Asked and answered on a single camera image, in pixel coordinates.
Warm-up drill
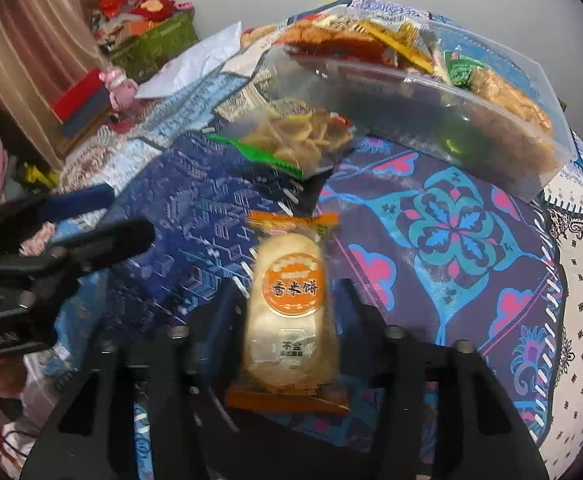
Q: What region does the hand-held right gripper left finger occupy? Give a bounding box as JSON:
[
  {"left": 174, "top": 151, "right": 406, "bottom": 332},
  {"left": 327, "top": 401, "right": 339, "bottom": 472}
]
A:
[{"left": 18, "top": 280, "right": 246, "bottom": 480}]

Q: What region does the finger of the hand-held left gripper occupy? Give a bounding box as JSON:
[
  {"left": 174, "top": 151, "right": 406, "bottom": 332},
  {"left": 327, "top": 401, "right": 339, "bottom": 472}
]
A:
[
  {"left": 18, "top": 219, "right": 157, "bottom": 275},
  {"left": 31, "top": 183, "right": 118, "bottom": 223}
]

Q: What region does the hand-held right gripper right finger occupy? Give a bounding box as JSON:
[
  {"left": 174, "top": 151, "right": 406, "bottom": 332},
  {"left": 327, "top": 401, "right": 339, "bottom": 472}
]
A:
[{"left": 339, "top": 277, "right": 551, "bottom": 480}]

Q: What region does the orange rice cracker packet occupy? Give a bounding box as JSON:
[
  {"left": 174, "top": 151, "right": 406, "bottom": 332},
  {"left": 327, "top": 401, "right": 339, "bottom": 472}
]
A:
[{"left": 225, "top": 210, "right": 351, "bottom": 416}]

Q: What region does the clear plastic container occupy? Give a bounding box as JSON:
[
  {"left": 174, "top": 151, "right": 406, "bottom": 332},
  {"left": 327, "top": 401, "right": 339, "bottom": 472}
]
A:
[{"left": 261, "top": 7, "right": 578, "bottom": 204}]

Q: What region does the person's left hand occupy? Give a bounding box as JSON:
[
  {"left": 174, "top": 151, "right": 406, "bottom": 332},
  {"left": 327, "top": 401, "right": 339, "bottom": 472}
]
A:
[{"left": 0, "top": 356, "right": 31, "bottom": 400}]

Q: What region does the yellow crumpled item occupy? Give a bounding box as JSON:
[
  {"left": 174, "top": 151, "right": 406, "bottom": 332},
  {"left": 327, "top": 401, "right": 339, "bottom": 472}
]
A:
[{"left": 20, "top": 161, "right": 60, "bottom": 189}]

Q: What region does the patchwork printed blanket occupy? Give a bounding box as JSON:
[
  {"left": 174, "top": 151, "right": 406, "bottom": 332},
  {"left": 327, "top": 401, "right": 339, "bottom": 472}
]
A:
[{"left": 18, "top": 0, "right": 583, "bottom": 480}]

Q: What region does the red flat box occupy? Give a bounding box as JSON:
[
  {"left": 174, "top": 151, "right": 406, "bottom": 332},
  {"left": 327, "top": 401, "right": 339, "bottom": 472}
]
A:
[{"left": 51, "top": 67, "right": 111, "bottom": 139}]

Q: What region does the pink toy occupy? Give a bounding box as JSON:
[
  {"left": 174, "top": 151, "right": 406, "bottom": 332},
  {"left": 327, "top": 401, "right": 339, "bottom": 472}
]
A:
[{"left": 98, "top": 66, "right": 140, "bottom": 112}]

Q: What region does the striped curtain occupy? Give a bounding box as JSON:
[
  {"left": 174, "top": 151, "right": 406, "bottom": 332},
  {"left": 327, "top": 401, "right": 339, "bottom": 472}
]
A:
[{"left": 0, "top": 0, "right": 108, "bottom": 171}]

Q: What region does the green patterned box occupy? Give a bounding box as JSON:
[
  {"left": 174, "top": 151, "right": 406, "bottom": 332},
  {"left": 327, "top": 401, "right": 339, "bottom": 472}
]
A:
[{"left": 108, "top": 10, "right": 200, "bottom": 84}]

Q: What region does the white plastic bag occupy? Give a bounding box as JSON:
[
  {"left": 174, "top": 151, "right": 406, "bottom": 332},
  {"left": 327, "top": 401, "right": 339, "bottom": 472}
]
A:
[{"left": 135, "top": 22, "right": 245, "bottom": 100}]

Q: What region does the crispy rice square packet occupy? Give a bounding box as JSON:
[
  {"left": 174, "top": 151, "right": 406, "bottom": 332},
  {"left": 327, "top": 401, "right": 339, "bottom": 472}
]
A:
[{"left": 471, "top": 67, "right": 556, "bottom": 161}]

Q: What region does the pile of snack packets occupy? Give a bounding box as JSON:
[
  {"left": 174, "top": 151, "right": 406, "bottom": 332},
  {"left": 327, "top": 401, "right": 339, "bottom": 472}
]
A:
[{"left": 278, "top": 7, "right": 557, "bottom": 161}]

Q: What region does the black cable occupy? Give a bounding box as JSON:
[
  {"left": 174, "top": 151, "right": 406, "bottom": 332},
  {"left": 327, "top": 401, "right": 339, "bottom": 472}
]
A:
[{"left": 0, "top": 422, "right": 39, "bottom": 458}]

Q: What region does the yellow ring crisps bag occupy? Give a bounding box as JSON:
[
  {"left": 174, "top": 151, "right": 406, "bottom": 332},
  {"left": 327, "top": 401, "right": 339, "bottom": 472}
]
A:
[{"left": 206, "top": 97, "right": 358, "bottom": 182}]

